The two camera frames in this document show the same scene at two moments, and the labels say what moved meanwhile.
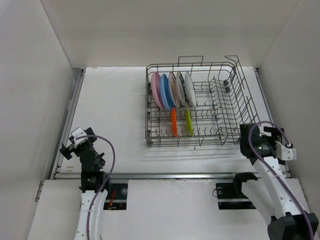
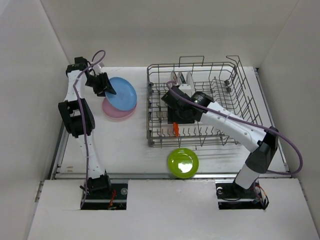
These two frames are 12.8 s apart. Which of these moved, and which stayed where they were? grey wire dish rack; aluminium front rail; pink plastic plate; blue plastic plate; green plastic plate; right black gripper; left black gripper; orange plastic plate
Moved: right black gripper; green plastic plate; blue plastic plate; pink plastic plate; left black gripper
Stayed: grey wire dish rack; orange plastic plate; aluminium front rail
